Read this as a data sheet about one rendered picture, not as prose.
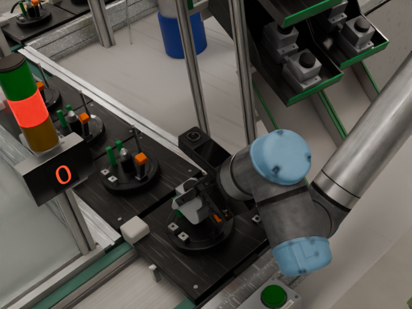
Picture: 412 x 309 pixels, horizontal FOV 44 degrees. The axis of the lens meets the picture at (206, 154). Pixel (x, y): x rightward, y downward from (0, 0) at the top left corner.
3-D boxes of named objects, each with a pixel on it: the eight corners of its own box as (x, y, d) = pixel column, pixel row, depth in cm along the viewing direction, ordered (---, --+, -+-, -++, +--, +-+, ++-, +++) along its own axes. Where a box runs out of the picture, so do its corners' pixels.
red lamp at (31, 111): (54, 116, 82) (43, 91, 79) (26, 131, 80) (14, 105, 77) (40, 105, 85) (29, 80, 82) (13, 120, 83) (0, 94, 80)
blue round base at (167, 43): (216, 45, 188) (209, 6, 178) (183, 63, 181) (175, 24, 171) (189, 34, 198) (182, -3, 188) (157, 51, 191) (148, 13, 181)
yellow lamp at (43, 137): (64, 140, 85) (54, 116, 82) (37, 156, 83) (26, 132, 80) (50, 129, 88) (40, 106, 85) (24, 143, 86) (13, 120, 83)
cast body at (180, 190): (215, 211, 100) (210, 186, 96) (198, 224, 98) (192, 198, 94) (188, 192, 106) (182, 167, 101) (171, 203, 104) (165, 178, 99)
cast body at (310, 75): (317, 89, 98) (328, 65, 92) (300, 98, 97) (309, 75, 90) (292, 58, 101) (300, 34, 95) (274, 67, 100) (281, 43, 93)
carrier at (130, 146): (203, 176, 120) (194, 134, 112) (119, 235, 109) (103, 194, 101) (143, 137, 135) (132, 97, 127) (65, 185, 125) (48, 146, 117)
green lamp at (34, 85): (43, 90, 79) (32, 62, 76) (13, 105, 77) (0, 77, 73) (29, 80, 82) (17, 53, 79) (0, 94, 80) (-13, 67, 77)
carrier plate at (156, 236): (284, 230, 104) (284, 224, 102) (196, 306, 93) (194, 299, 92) (207, 179, 119) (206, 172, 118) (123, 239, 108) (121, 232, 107)
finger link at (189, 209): (178, 235, 95) (207, 219, 89) (159, 209, 95) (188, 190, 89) (187, 227, 98) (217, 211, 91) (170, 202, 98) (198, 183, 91)
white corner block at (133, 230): (152, 237, 108) (148, 224, 105) (135, 250, 106) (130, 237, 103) (140, 226, 111) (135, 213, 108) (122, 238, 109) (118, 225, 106)
